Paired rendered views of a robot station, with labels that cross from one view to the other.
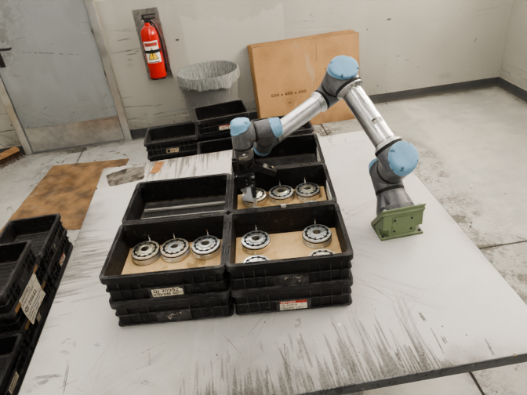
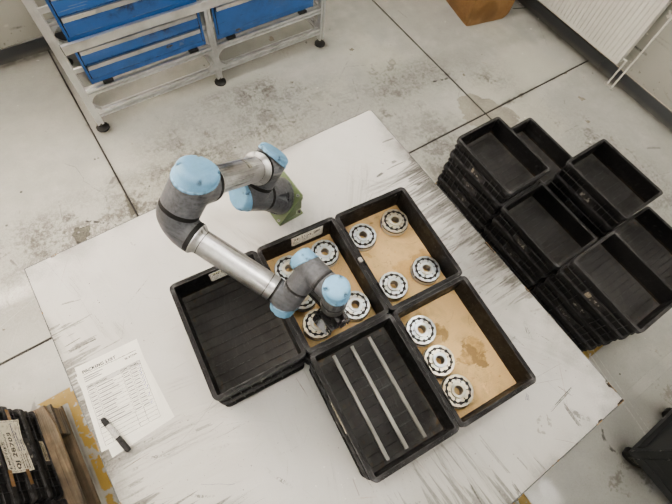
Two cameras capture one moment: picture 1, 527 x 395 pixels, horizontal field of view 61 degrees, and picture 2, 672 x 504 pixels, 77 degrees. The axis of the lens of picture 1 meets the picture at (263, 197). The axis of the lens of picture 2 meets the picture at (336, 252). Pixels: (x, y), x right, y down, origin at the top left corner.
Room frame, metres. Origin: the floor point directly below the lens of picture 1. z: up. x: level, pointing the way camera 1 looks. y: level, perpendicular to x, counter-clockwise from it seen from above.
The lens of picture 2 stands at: (1.81, 0.35, 2.23)
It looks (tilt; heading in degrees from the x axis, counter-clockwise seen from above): 64 degrees down; 230
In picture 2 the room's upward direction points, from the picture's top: 11 degrees clockwise
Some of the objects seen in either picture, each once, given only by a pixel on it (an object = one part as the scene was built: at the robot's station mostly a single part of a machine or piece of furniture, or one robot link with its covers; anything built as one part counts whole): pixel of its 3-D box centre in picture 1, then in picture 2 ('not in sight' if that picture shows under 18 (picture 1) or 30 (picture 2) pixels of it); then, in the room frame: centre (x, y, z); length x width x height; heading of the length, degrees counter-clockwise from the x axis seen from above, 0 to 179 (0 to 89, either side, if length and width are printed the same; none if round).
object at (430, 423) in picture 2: (182, 209); (379, 393); (1.51, 0.33, 0.87); 0.40 x 0.30 x 0.11; 88
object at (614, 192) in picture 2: not in sight; (587, 200); (-0.15, 0.04, 0.37); 0.40 x 0.30 x 0.45; 93
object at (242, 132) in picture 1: (241, 133); (334, 292); (1.54, 0.05, 1.15); 0.09 x 0.08 x 0.11; 103
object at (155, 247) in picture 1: (145, 250); (457, 390); (1.29, 0.45, 0.86); 0.10 x 0.10 x 0.01
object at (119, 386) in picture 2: not in sight; (121, 394); (2.24, -0.10, 0.70); 0.33 x 0.23 x 0.01; 93
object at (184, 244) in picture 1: (174, 247); (439, 360); (1.28, 0.34, 0.86); 0.10 x 0.10 x 0.01
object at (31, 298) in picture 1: (33, 296); not in sight; (1.62, 1.15, 0.41); 0.31 x 0.02 x 0.16; 3
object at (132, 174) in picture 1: (125, 175); not in sight; (2.18, 0.73, 0.71); 0.22 x 0.19 x 0.01; 93
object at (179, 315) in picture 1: (178, 280); not in sight; (1.22, 0.34, 0.76); 0.40 x 0.30 x 0.12; 88
